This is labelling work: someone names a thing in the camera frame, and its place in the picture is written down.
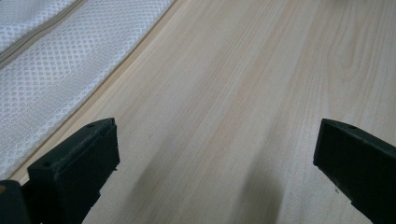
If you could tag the white mesh laundry bag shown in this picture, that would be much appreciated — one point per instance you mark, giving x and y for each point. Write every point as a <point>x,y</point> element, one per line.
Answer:
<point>56,71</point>

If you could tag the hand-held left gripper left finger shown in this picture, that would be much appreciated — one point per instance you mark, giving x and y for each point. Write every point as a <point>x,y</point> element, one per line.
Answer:
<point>71,174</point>

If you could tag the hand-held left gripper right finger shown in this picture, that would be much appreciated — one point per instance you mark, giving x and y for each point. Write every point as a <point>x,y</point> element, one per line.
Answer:
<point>358,161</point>

